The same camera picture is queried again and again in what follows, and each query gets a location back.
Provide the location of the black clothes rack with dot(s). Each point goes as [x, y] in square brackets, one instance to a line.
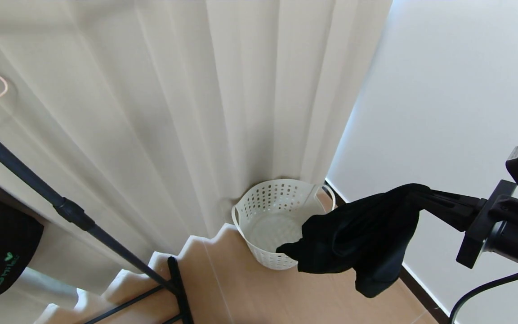
[16, 164]

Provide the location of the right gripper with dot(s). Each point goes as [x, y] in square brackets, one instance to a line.
[511, 243]

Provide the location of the white curtain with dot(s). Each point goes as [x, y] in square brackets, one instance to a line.
[151, 90]

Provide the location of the black garment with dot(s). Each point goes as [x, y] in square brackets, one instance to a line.
[358, 234]

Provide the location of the white laundry basket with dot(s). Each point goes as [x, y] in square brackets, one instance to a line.
[268, 225]

